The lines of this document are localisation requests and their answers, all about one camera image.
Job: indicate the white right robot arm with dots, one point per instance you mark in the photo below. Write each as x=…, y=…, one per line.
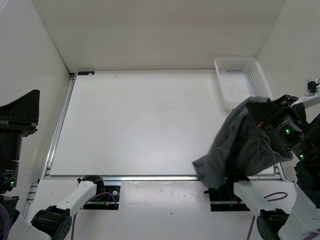
x=292, y=210

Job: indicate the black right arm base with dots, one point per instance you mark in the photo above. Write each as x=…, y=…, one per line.
x=223, y=201

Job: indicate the grey shorts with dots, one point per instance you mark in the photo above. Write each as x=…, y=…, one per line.
x=240, y=148

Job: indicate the white plastic basket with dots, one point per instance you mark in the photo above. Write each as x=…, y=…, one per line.
x=240, y=78

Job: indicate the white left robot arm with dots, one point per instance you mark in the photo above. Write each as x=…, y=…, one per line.
x=53, y=223

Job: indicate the aluminium left side rail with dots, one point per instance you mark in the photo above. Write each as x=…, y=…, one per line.
x=56, y=120

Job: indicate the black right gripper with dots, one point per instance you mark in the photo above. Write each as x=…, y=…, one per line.
x=264, y=112

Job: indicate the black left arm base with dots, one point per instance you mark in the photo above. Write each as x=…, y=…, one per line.
x=109, y=200

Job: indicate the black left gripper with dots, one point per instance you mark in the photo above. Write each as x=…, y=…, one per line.
x=27, y=105

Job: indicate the aluminium table edge rail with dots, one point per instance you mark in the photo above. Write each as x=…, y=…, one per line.
x=276, y=177

